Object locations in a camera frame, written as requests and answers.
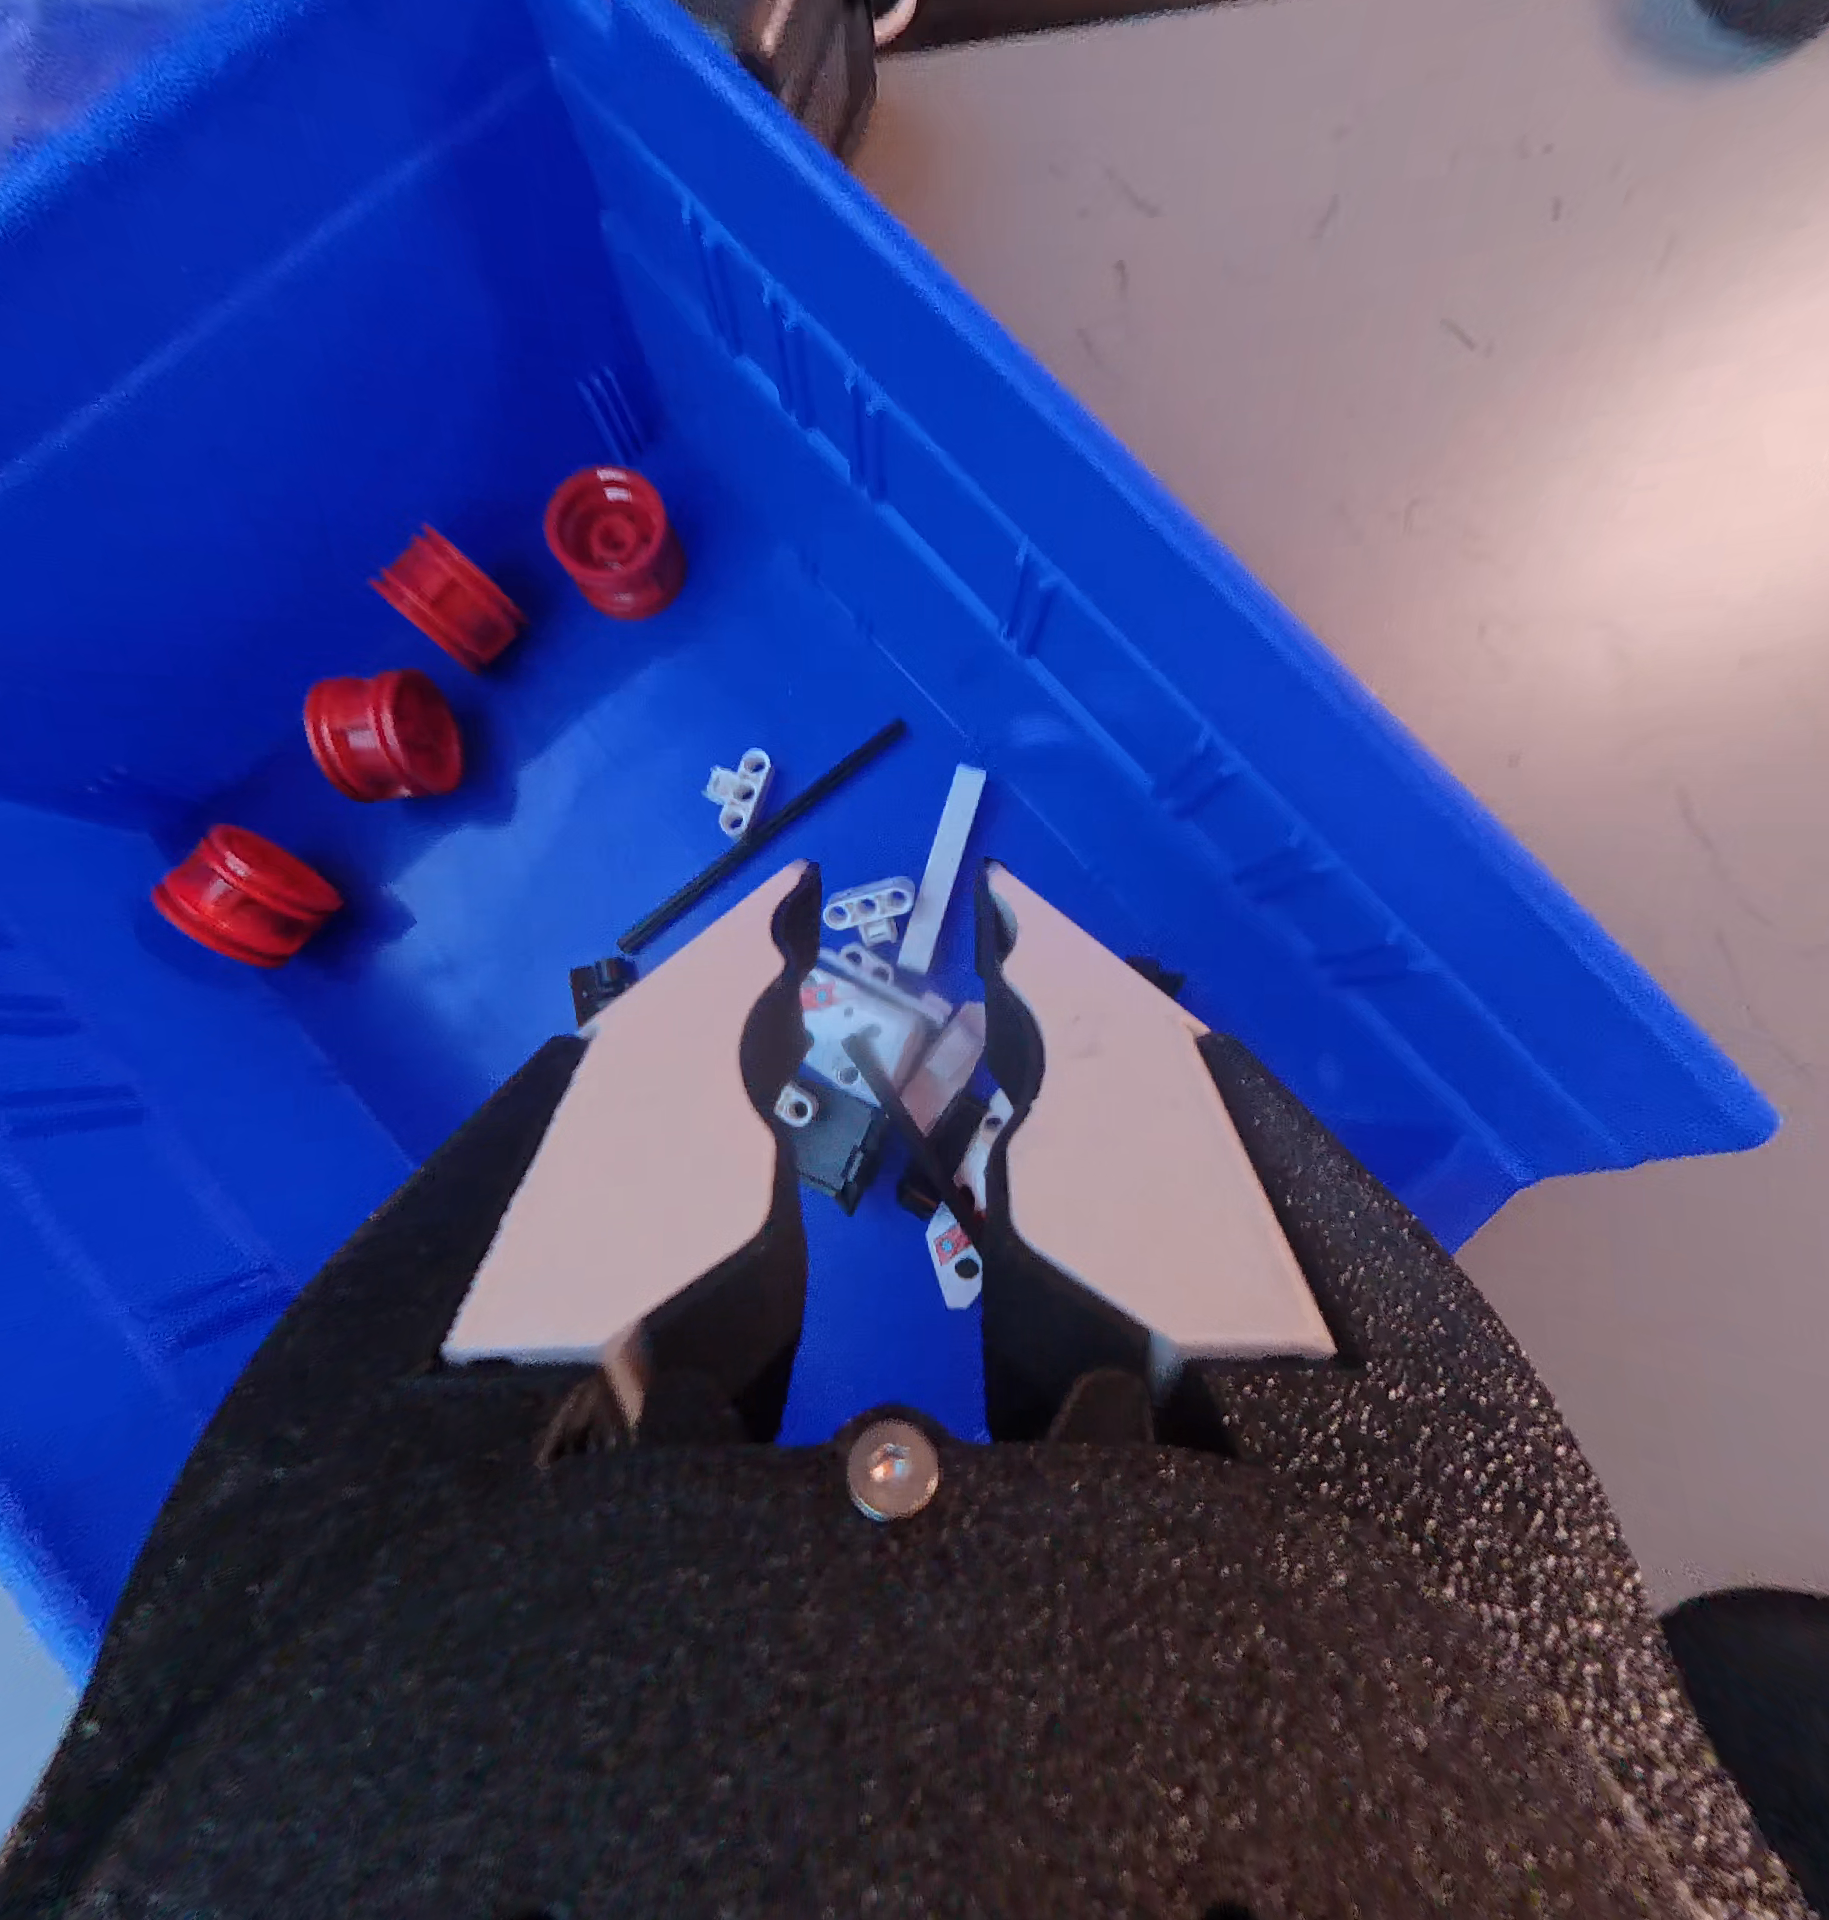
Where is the blue plastic storage bin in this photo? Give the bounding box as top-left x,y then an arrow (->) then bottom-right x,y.
0,0 -> 1781,1682

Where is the white panel with red print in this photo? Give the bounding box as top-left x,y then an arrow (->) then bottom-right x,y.
922,1086 -> 1020,1312
780,954 -> 961,1110

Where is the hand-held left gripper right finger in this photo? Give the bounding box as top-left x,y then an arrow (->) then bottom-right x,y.
975,866 -> 1341,1366

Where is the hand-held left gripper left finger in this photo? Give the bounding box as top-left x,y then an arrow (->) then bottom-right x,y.
445,866 -> 828,1366

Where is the black angular brick piece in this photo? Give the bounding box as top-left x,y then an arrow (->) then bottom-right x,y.
780,1094 -> 892,1207

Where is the red wheel hub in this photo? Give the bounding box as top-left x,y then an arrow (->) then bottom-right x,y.
153,820 -> 345,967
373,526 -> 530,672
299,670 -> 467,802
546,466 -> 686,621

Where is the grey desk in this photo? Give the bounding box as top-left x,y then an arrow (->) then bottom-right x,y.
856,0 -> 1829,1621

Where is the long white flat brick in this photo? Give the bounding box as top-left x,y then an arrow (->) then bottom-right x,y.
909,764 -> 992,976

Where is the long black brick axle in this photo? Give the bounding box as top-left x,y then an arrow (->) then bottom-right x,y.
618,718 -> 913,954

